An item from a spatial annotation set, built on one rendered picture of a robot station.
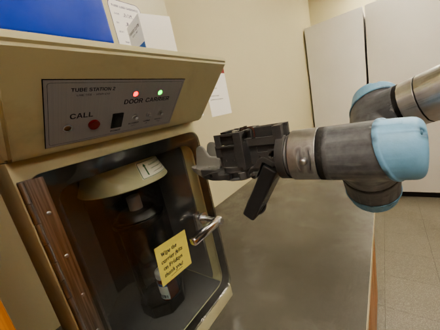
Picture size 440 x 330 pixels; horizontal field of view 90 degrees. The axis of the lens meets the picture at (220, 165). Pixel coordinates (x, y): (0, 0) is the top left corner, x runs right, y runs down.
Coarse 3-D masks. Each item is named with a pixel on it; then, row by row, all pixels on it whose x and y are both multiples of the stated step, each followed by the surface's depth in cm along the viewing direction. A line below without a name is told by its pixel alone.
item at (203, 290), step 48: (144, 144) 38; (192, 144) 47; (96, 192) 32; (144, 192) 38; (192, 192) 47; (96, 240) 31; (144, 240) 37; (96, 288) 31; (144, 288) 37; (192, 288) 46
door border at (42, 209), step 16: (32, 192) 26; (48, 192) 27; (32, 208) 26; (48, 208) 27; (48, 224) 27; (48, 240) 27; (64, 240) 28; (48, 256) 27; (64, 256) 28; (64, 272) 28; (80, 272) 30; (64, 288) 28; (80, 288) 30; (80, 304) 29; (80, 320) 29; (96, 320) 31
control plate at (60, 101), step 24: (48, 96) 22; (72, 96) 23; (96, 96) 26; (120, 96) 28; (144, 96) 31; (168, 96) 35; (48, 120) 23; (72, 120) 25; (144, 120) 34; (168, 120) 39; (48, 144) 25
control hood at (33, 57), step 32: (0, 32) 17; (0, 64) 18; (32, 64) 19; (64, 64) 21; (96, 64) 23; (128, 64) 26; (160, 64) 29; (192, 64) 34; (224, 64) 40; (0, 96) 19; (32, 96) 21; (192, 96) 40; (0, 128) 21; (32, 128) 23; (160, 128) 40
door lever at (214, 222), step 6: (204, 216) 49; (210, 216) 48; (216, 216) 47; (204, 222) 49; (210, 222) 45; (216, 222) 45; (222, 222) 46; (204, 228) 43; (210, 228) 44; (198, 234) 41; (204, 234) 42; (192, 240) 40; (198, 240) 41
